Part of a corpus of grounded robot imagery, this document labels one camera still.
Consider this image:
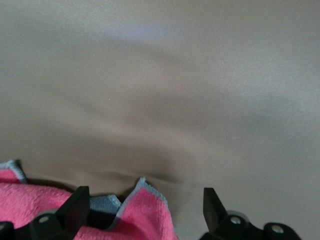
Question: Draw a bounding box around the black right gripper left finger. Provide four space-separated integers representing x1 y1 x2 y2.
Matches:
0 185 91 240

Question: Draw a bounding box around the pink and grey towel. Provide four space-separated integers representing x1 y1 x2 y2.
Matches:
0 159 180 240

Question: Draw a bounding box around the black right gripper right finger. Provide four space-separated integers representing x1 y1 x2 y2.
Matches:
199 187 300 240

